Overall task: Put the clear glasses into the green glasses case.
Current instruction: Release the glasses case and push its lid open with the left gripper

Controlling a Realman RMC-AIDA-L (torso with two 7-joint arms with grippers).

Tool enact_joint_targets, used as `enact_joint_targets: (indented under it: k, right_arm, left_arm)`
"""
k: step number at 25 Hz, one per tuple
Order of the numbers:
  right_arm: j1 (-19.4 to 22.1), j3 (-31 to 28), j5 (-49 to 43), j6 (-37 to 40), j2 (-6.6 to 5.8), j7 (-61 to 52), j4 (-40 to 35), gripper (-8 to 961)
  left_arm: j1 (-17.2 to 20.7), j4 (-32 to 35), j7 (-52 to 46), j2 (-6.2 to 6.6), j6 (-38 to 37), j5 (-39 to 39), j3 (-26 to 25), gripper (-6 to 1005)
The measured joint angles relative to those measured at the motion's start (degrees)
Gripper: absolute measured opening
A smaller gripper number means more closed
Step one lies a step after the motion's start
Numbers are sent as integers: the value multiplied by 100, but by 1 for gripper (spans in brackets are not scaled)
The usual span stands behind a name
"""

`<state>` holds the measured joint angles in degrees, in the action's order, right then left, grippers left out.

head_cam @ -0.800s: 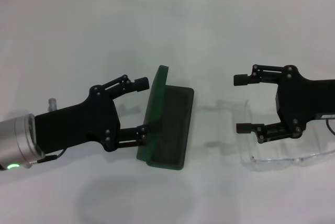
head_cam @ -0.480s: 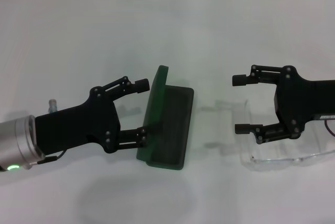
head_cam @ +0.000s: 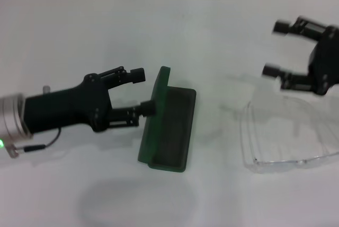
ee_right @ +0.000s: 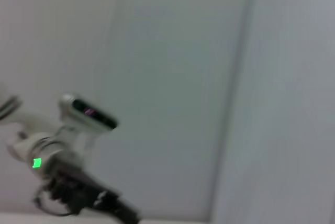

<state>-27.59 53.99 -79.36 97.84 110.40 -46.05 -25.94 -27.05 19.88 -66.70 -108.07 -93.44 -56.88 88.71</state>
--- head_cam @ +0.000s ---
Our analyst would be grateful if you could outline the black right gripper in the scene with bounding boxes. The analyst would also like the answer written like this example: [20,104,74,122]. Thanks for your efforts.
[262,16,339,97]

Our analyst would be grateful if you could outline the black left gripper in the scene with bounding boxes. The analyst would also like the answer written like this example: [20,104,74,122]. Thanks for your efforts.
[25,66,157,134]

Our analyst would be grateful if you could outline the clear plastic glasses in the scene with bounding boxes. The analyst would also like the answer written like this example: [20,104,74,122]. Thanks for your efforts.
[239,95,339,175]

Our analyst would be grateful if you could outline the green glasses case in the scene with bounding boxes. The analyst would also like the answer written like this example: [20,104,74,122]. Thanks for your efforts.
[137,65,197,173]

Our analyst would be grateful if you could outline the left gripper cable with plug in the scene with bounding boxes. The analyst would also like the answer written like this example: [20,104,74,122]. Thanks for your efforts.
[5,85,63,159]

